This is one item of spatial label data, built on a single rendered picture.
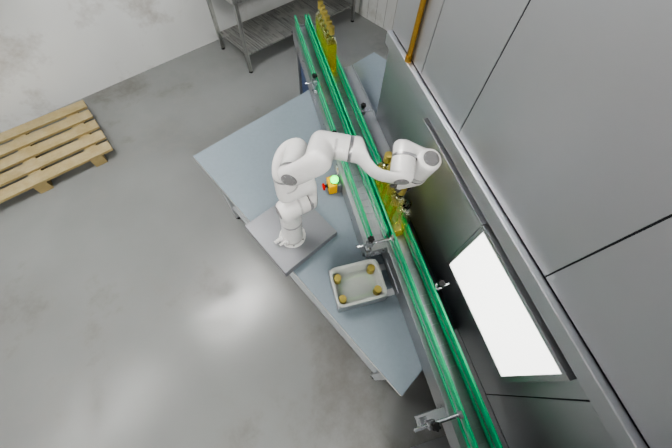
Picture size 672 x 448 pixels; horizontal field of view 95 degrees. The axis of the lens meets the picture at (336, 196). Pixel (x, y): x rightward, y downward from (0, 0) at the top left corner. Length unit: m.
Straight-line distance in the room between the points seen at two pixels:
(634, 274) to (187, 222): 2.48
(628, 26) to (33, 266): 3.18
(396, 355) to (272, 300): 1.07
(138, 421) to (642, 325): 2.28
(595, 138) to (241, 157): 1.58
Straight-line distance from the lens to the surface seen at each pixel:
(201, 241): 2.53
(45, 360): 2.76
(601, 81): 0.78
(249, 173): 1.79
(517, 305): 1.07
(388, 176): 0.93
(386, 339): 1.45
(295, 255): 1.47
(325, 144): 0.92
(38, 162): 3.48
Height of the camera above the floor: 2.17
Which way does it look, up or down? 59 degrees down
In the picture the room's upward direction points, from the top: 4 degrees clockwise
